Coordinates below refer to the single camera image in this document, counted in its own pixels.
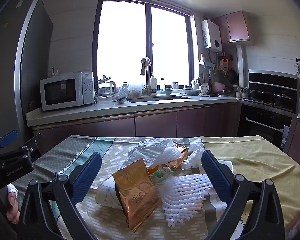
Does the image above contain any pink pot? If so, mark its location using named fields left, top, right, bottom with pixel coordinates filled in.
left=212, top=82, right=226, bottom=94

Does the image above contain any black range hood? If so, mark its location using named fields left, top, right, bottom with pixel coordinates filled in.
left=247, top=69, right=299, bottom=91

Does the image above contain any metal kitchen faucet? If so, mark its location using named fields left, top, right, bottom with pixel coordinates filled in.
left=140, top=57, right=158, bottom=97

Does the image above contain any grey refrigerator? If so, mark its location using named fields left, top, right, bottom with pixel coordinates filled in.
left=0, top=0, right=54, bottom=155

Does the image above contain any patterned tablecloth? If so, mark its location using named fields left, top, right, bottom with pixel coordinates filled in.
left=11, top=135, right=300, bottom=240

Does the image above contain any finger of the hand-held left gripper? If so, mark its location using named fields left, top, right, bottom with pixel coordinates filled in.
left=0, top=130, right=19, bottom=148
left=19, top=133, right=42, bottom=156

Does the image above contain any white water heater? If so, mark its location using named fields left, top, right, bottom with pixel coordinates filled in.
left=201, top=19, right=223, bottom=53

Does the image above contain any white paper cup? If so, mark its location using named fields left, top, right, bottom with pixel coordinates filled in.
left=95, top=176, right=123, bottom=209

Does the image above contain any kitchen sink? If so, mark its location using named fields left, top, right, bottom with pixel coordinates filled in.
left=126, top=95, right=193, bottom=103

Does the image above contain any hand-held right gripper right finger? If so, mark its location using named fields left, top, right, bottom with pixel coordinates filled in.
left=201, top=150, right=285, bottom=240

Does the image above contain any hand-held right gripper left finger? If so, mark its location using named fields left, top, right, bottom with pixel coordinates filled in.
left=17, top=152, right=102, bottom=240

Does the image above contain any white foam fruit net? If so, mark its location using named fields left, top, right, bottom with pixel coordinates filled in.
left=159, top=174, right=214, bottom=228

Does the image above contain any black frying pan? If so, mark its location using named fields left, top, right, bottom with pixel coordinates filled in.
left=226, top=69, right=238, bottom=84

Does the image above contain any pink wall cabinet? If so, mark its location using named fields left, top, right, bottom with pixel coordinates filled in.
left=211, top=11, right=250, bottom=44

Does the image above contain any black built-in oven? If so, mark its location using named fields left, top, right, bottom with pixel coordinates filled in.
left=237, top=104, right=297, bottom=153

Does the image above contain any large green snack wrapper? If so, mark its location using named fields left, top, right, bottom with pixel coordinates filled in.
left=152, top=167, right=173, bottom=184

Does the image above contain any white soap bottle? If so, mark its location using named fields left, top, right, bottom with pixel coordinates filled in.
left=150, top=72, right=158, bottom=96

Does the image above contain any white microwave oven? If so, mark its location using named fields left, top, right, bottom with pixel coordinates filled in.
left=39, top=70, right=95, bottom=112

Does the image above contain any copper foil snack bag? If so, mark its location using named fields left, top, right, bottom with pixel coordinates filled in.
left=162, top=141, right=190, bottom=172
left=112, top=158, right=162, bottom=233

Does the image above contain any kitchen window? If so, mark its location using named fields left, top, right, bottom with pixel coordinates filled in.
left=92, top=0, right=199, bottom=93

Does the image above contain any white deer ornament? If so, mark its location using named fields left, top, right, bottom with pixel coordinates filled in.
left=49, top=65, right=61, bottom=77

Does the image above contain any white plastic bag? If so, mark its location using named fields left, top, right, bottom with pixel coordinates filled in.
left=120, top=138, right=182, bottom=171

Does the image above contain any white tissue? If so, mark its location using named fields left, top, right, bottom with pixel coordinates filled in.
left=181, top=142, right=206, bottom=171

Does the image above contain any clear plastic container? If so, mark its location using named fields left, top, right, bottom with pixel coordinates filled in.
left=96, top=95, right=113, bottom=105

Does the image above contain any white pipe column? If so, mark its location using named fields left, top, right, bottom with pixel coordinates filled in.
left=236, top=44, right=249, bottom=88

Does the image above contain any electric kettle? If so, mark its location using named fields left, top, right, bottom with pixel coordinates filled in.
left=98, top=75, right=117, bottom=97

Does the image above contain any kitchen counter with cabinets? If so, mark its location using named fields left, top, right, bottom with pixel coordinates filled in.
left=26, top=94, right=240, bottom=155

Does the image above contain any person's left hand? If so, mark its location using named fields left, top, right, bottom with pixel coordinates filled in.
left=6, top=184, right=20, bottom=222

